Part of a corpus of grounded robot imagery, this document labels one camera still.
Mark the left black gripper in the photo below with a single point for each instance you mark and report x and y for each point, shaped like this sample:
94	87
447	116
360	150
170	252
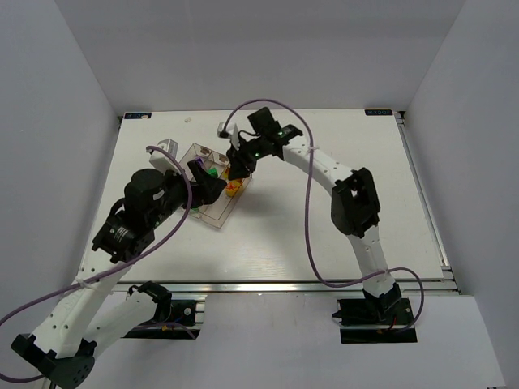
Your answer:
199	183

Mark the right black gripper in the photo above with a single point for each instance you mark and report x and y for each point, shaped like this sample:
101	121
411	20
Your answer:
242	158

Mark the yellow rounded lego brick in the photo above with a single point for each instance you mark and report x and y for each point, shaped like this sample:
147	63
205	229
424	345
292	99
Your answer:
233	187

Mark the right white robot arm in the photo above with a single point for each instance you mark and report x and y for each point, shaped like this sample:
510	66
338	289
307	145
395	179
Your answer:
355	205

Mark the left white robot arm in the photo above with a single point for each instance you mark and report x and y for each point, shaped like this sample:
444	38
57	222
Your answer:
65	346

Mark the clear three-compartment tray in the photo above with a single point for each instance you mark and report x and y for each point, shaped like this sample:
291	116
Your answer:
215	195

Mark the left blue label sticker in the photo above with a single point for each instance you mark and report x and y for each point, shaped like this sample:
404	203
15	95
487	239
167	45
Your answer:
137	116

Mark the blue label sticker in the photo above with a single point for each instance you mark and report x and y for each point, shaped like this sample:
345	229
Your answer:
137	116
378	112

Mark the right blue label sticker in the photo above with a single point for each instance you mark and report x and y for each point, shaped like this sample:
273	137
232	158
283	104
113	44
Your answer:
378	112

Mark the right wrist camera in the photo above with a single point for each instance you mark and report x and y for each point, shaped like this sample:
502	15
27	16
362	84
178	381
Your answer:
229	131

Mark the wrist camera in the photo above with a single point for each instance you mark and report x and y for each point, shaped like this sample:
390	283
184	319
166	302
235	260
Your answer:
161	153
229	131

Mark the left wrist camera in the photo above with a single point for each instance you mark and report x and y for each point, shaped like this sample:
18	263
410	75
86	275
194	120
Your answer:
161	153

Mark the aluminium table rail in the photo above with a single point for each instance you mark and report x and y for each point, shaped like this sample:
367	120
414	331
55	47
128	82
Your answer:
447	284

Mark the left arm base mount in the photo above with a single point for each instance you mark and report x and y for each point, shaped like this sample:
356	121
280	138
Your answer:
174	318

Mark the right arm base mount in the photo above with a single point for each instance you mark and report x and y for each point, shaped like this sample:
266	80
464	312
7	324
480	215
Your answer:
359	323

